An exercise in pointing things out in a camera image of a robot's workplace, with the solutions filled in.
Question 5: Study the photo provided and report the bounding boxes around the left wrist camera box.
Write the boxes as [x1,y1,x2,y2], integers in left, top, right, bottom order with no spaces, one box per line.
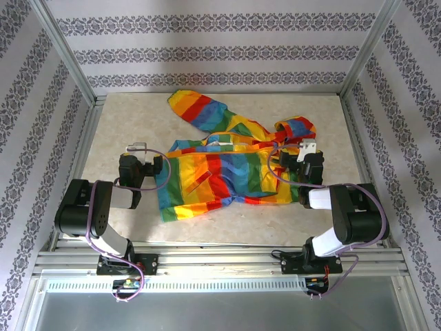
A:
[126,141,150,163]

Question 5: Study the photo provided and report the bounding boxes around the aluminium mounting rail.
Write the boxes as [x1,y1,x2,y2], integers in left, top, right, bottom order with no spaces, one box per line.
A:
[32,241,409,277]

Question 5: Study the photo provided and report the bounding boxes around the aluminium frame post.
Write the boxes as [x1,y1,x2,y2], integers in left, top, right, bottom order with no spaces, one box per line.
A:
[339,0,404,97]
[29,0,99,108]

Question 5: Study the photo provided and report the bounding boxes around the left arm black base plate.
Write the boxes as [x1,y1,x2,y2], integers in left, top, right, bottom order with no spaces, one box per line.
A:
[96,253,159,276]

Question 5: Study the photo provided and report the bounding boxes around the aluminium side rail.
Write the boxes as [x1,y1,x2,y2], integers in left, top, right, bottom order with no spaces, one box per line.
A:
[339,94,397,249]
[51,99,104,249]

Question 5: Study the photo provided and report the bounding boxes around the slotted white cable duct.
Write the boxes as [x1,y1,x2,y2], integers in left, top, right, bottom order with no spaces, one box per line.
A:
[44,278,307,294]

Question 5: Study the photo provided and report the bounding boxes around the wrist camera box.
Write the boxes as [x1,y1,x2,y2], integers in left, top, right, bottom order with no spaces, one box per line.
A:
[296,140,317,163]
[126,141,150,163]

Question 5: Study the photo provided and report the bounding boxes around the aluminium rear rail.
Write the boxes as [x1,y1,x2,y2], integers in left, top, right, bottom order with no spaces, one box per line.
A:
[96,90,342,97]

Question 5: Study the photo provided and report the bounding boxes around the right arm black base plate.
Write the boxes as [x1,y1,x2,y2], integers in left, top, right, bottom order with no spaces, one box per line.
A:
[280,253,344,275]

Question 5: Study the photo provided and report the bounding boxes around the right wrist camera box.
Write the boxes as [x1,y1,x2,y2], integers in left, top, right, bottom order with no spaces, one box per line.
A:
[296,140,317,163]

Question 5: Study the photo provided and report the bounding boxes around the rainbow striped jacket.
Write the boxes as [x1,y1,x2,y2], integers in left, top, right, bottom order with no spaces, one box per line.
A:
[154,89,318,223]

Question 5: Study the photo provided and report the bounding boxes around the grey metal sheet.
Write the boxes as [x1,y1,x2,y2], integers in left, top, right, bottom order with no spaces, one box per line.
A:
[34,291,407,331]

